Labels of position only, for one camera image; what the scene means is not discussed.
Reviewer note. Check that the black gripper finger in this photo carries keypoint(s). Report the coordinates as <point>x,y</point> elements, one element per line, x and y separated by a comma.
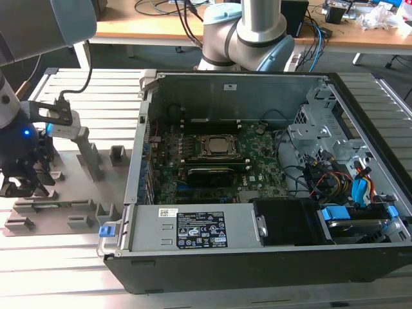
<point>4,190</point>
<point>38,186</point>

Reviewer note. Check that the green RAM stick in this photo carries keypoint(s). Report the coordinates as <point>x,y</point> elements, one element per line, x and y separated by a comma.
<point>64,204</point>

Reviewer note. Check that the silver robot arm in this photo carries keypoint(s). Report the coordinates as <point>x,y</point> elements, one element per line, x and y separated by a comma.
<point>32,25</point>

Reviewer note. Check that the black RAM slot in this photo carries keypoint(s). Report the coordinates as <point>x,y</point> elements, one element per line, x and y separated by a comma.
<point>212,159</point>

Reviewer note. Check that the dark RAM stick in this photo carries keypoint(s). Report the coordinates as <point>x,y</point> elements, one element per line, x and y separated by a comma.
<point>212,121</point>

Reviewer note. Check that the grey parts rack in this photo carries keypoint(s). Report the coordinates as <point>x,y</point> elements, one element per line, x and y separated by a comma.
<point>106,180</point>

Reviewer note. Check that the blue case latch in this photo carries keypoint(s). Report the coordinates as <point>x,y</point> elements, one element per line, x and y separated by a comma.
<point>106,231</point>

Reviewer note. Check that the silver power supply with label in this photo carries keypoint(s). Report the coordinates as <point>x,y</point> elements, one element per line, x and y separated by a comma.
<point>151,231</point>

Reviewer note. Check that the black graphics card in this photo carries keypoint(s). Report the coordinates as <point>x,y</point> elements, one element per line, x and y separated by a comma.
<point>210,177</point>

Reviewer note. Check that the silver CPU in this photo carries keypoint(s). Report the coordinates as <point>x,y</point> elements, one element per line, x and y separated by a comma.
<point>220,145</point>

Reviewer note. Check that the white sticker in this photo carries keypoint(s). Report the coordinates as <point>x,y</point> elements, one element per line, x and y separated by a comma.
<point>230,86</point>

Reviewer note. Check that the green motherboard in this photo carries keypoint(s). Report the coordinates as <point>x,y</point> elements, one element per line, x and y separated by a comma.
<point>264,167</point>

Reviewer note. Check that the round coin battery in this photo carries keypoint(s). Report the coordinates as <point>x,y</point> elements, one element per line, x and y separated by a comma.
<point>260,131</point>

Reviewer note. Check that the black open PC case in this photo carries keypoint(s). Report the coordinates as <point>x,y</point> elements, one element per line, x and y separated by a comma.
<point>257,273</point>

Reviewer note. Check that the black plastic shroud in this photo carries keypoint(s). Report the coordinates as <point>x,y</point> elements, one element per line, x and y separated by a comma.
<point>286,222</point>

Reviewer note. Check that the silver metal drive cage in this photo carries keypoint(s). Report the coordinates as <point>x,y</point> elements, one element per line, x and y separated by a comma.
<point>309,132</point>

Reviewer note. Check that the white power strip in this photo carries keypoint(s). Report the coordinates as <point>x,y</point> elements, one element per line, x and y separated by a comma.
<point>293,61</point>

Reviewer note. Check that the hard disk blue carrier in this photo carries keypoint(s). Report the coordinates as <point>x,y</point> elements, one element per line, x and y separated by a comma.
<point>334,213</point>

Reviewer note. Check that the black desktop box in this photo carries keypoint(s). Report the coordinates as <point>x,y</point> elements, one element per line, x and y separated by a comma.
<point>296,16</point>

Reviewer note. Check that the black desktop device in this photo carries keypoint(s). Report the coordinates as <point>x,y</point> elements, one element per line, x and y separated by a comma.
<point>334,14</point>

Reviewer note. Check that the wooden desk with clutter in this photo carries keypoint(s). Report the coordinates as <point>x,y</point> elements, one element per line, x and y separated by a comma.
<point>354,37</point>

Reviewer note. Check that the clear plastic bag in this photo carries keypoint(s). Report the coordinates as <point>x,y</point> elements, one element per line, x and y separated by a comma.
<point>376,16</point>

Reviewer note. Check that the black chair base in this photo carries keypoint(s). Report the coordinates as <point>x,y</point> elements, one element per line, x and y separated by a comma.
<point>397,59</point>

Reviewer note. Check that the black camera bracket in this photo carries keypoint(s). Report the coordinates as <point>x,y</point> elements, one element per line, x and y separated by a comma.
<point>48,107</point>

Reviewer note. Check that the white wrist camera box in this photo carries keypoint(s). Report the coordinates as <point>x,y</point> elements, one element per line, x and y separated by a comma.
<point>69,128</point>

